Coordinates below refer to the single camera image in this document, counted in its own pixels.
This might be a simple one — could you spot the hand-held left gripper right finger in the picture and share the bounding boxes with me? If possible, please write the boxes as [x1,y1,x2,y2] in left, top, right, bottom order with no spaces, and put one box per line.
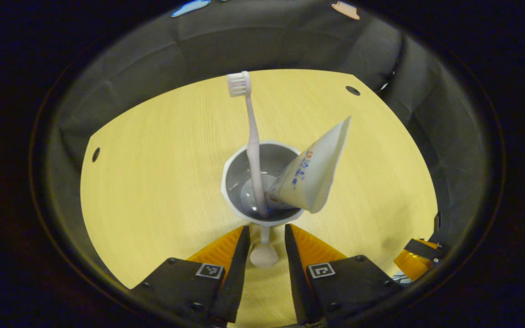
[284,223,402,325]

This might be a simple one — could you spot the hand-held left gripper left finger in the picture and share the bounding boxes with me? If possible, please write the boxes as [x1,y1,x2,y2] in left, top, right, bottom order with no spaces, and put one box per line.
[130,225,251,325]

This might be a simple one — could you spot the white cup with wooden handle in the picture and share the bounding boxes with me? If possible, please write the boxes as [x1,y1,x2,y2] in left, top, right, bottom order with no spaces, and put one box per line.
[221,140,306,268]

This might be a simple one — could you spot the white toothpaste tube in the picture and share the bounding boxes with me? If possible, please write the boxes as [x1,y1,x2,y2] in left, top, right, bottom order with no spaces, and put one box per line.
[266,116,352,214]

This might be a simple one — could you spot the black backdrop cloth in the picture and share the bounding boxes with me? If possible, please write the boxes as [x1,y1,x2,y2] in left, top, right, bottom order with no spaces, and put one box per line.
[48,0,491,256]

